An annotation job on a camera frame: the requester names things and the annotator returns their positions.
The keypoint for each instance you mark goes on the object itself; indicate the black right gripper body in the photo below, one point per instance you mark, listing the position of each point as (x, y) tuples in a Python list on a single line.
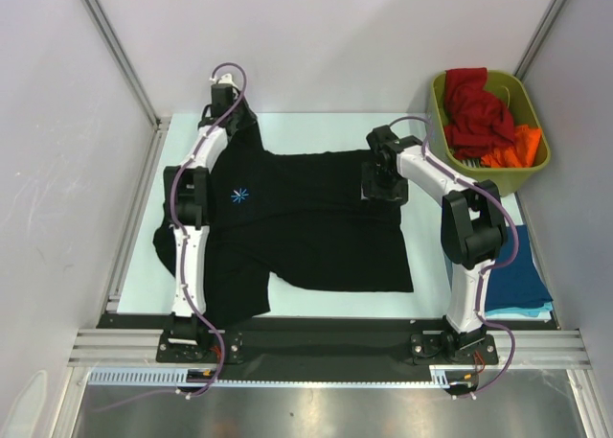
[(383, 190)]

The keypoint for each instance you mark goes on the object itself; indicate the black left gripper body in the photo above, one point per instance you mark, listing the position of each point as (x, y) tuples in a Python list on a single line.
[(242, 114)]

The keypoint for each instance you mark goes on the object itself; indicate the black t shirt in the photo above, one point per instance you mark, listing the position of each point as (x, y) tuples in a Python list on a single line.
[(300, 217)]

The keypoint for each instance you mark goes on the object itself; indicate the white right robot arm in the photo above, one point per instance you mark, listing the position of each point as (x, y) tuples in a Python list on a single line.
[(473, 226)]

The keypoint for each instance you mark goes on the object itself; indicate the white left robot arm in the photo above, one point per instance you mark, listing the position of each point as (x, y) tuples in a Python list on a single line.
[(188, 206)]

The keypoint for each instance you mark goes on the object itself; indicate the red t shirt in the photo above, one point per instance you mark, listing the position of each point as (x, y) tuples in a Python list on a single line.
[(478, 121)]

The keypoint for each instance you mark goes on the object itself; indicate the orange t shirt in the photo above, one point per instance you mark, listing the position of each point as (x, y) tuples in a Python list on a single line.
[(521, 154)]

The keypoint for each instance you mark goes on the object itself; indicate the green plastic basket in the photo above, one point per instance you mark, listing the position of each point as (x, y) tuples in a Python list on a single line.
[(511, 91)]

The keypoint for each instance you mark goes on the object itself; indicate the folded dark blue t shirt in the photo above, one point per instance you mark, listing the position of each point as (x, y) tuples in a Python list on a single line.
[(517, 284)]

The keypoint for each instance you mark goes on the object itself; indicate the folded light blue t shirt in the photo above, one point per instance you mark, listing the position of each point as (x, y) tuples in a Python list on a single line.
[(542, 313)]

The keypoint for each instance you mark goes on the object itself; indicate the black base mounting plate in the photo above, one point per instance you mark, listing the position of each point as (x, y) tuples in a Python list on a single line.
[(341, 348)]

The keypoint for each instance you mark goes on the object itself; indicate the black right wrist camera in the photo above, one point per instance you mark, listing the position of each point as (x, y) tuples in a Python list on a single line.
[(387, 146)]

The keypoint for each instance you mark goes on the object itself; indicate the aluminium frame post left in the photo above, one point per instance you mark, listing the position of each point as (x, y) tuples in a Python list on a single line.
[(117, 51)]

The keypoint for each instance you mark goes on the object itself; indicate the aluminium frame post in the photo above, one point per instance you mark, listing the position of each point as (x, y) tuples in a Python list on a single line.
[(117, 51), (540, 35)]

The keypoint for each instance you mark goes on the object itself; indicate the white slotted cable duct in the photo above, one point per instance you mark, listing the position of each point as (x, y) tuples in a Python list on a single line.
[(424, 377)]

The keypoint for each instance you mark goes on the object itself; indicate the aluminium frame post right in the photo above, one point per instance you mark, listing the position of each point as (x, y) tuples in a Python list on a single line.
[(540, 35)]

